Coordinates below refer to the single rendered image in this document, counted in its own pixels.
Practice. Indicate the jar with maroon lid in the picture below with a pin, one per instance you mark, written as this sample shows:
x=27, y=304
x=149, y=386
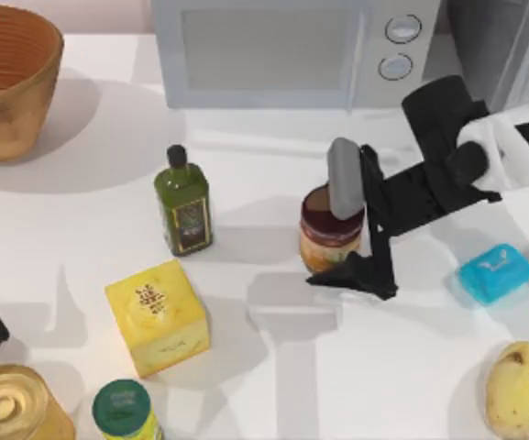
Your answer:
x=323, y=243

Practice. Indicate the blue soap box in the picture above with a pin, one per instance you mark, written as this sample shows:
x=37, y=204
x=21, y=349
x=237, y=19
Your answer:
x=495, y=272

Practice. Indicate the round microwave knob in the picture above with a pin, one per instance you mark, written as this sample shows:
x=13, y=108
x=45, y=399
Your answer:
x=403, y=26
x=395, y=66

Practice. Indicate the yellow box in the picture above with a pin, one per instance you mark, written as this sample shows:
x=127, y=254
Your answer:
x=158, y=316

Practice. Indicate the yellow potato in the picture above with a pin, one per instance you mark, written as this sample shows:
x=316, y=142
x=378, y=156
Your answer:
x=521, y=389

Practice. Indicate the pale microwave oven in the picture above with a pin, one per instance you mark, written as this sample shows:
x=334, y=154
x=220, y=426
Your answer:
x=264, y=50

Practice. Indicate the yellow bottle with green cap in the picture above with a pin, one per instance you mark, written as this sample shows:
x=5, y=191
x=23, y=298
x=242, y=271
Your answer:
x=124, y=412

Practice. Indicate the golden can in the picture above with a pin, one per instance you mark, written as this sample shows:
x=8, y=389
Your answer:
x=12, y=408

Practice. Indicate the brown woven basket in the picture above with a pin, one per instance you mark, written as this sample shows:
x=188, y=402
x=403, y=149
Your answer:
x=12, y=91

